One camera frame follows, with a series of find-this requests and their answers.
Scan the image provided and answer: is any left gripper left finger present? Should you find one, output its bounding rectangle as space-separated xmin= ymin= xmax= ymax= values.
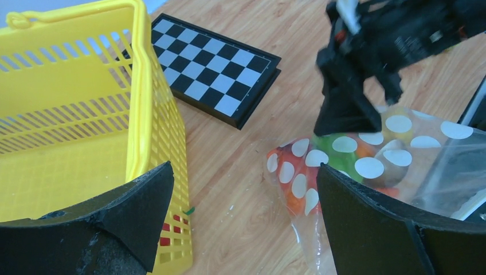
xmin=1 ymin=162 xmax=175 ymax=274

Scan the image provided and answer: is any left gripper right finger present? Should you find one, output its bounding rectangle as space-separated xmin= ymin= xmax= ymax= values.
xmin=316 ymin=164 xmax=485 ymax=274

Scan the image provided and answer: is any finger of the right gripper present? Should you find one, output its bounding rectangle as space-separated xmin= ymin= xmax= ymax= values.
xmin=313 ymin=72 xmax=382 ymax=136

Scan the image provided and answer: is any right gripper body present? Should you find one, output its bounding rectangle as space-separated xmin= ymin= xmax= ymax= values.
xmin=316 ymin=1 xmax=485 ymax=105

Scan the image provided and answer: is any polka dot zip bag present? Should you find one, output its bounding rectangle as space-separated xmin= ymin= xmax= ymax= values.
xmin=265 ymin=108 xmax=485 ymax=274

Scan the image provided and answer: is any yellow plastic basket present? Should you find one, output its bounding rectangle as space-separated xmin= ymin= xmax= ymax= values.
xmin=1 ymin=1 xmax=193 ymax=274

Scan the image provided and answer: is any green star fruit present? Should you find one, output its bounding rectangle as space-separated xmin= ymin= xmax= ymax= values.
xmin=312 ymin=133 xmax=363 ymax=183

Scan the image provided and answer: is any yellow lemon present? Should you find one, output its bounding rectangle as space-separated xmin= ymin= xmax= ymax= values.
xmin=382 ymin=115 xmax=413 ymax=144

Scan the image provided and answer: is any brown kiwi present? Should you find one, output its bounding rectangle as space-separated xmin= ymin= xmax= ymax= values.
xmin=364 ymin=139 xmax=413 ymax=188

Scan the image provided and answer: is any orange carrot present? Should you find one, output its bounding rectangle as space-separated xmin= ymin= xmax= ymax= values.
xmin=266 ymin=148 xmax=322 ymax=217

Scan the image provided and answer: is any small red chili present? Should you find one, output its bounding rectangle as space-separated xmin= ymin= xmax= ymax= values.
xmin=159 ymin=214 xmax=191 ymax=247

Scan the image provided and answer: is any black white checkerboard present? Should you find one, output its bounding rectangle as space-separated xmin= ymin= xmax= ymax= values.
xmin=151 ymin=14 xmax=281 ymax=129

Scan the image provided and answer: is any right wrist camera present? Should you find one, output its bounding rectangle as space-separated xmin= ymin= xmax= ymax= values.
xmin=336 ymin=0 xmax=361 ymax=36

